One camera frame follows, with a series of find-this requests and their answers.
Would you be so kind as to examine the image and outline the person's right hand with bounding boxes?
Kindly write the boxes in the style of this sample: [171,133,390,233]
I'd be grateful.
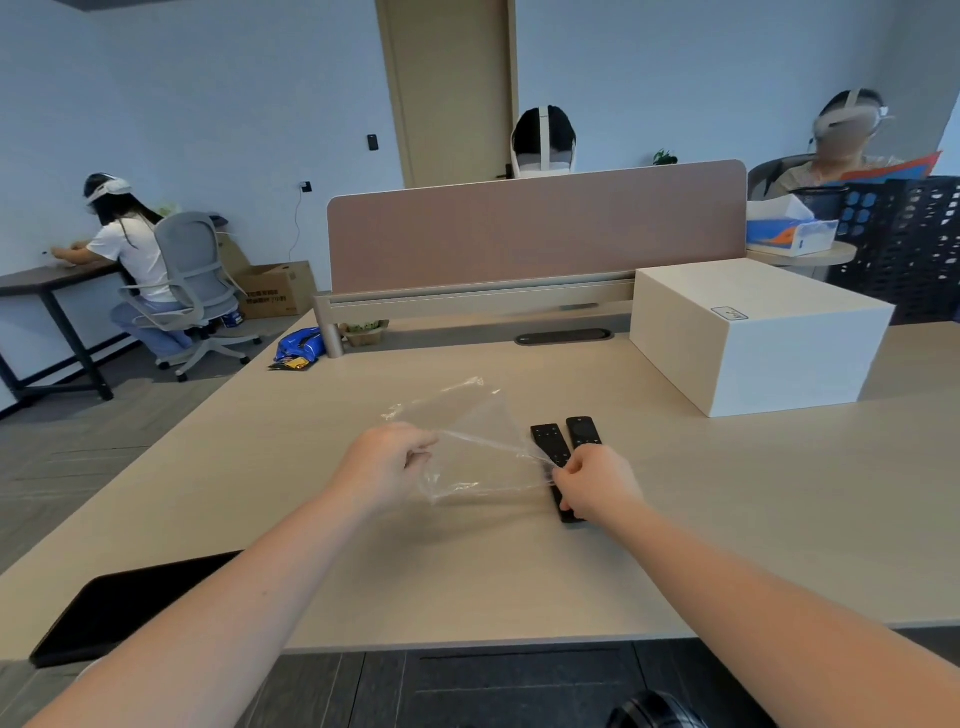
[551,444,646,526]

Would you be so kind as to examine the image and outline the person's left hand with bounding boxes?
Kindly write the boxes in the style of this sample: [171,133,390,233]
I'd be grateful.
[330,422,441,519]

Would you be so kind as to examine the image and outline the clear plastic bag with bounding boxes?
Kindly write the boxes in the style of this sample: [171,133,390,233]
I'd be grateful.
[381,376,561,508]

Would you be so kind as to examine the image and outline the person's left forearm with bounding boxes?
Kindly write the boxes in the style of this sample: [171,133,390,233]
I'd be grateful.
[22,480,376,728]

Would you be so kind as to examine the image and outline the person's right forearm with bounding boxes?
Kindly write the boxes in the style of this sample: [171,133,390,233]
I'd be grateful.
[600,498,960,728]

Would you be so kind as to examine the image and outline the black remote control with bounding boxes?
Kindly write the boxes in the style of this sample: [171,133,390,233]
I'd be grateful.
[530,423,588,525]
[565,416,606,453]

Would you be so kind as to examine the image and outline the small basket with greenery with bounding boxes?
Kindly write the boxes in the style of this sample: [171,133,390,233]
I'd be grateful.
[338,319,391,348]

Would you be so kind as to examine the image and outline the blue snack bag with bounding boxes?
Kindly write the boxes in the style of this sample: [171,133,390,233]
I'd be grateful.
[268,327,326,372]

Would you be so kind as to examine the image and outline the white cardboard box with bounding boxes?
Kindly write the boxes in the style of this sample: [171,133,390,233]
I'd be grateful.
[629,258,897,420]

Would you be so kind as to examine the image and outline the brown cardboard box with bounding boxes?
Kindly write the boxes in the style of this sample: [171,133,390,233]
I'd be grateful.
[216,235,318,321]

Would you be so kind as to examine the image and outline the pink desk divider panel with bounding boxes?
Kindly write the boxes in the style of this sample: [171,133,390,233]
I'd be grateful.
[327,159,749,296]

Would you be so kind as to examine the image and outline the black round object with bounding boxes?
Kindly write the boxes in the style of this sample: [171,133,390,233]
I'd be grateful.
[606,690,708,728]

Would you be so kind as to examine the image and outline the grey office chair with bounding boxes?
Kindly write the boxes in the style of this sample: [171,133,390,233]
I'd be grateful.
[118,211,264,384]

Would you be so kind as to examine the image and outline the white headset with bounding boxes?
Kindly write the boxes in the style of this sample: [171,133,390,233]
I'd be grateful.
[812,89,897,141]
[84,176,134,208]
[510,105,578,180]

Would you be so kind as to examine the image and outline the white blue tissue box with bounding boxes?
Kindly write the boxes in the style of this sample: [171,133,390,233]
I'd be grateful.
[745,195,840,259]

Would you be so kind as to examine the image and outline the round beige table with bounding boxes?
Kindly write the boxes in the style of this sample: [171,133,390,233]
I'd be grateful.
[746,240,858,270]

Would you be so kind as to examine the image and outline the black tablet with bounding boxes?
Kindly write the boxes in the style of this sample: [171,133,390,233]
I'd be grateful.
[29,550,244,669]

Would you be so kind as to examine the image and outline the grey chair backrest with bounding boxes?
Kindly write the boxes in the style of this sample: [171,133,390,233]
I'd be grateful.
[747,154,819,202]

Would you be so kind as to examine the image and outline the beige wooden door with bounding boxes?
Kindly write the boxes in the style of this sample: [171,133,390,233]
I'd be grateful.
[375,0,520,189]

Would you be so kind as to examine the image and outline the black perforated crate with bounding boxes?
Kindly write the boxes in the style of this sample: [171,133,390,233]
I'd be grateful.
[793,175,960,326]

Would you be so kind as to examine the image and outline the dark side desk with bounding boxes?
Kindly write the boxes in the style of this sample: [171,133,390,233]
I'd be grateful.
[0,261,127,411]

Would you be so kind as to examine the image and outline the black cable grommet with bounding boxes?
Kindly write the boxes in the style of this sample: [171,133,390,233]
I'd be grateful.
[514,327,613,348]

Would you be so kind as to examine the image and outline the beige divider rail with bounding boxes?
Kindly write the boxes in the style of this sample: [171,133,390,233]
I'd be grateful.
[312,278,638,359]

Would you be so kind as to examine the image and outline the white charger cable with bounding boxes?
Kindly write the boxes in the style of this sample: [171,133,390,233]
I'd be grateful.
[288,190,310,265]

